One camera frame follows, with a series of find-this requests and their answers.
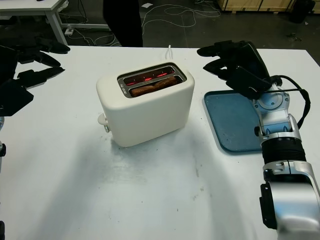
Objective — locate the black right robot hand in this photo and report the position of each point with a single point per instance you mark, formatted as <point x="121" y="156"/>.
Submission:
<point x="247" y="57"/>

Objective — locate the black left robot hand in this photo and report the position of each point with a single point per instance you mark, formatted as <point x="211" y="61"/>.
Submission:
<point x="32" y="56"/>

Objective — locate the browned toast slice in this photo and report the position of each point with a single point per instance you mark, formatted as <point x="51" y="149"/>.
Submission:
<point x="152" y="88"/>

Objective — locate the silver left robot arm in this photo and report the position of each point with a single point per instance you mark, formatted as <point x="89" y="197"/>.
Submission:
<point x="2" y="147"/>

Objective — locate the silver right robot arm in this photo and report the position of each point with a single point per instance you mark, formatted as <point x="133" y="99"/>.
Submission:
<point x="287" y="175"/>

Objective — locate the person in black trousers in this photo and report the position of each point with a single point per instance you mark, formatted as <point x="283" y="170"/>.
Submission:
<point x="123" y="22"/>

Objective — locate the cream two-slot toaster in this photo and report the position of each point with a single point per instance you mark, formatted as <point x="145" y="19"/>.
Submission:
<point x="147" y="117"/>

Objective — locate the white power strip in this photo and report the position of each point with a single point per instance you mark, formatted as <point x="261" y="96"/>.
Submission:
<point x="69" y="31"/>

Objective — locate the white desk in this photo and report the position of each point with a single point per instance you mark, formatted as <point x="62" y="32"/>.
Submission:
<point x="53" y="15"/>

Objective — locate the wooden crate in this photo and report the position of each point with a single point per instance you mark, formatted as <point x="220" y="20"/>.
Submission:
<point x="250" y="3"/>

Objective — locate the blue plastic tray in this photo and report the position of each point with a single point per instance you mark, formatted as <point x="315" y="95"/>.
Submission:
<point x="230" y="120"/>

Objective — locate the black bin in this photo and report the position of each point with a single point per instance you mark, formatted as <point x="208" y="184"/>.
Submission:
<point x="301" y="11"/>

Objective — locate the white paper sheet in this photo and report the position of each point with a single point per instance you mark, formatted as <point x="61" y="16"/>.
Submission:
<point x="147" y="5"/>

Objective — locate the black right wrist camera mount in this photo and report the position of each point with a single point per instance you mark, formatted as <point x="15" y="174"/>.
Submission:
<point x="247" y="83"/>

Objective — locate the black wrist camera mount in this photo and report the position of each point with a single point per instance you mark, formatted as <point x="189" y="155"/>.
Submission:
<point x="13" y="100"/>
<point x="247" y="83"/>

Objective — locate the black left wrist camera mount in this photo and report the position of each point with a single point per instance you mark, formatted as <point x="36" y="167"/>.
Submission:
<point x="13" y="100"/>

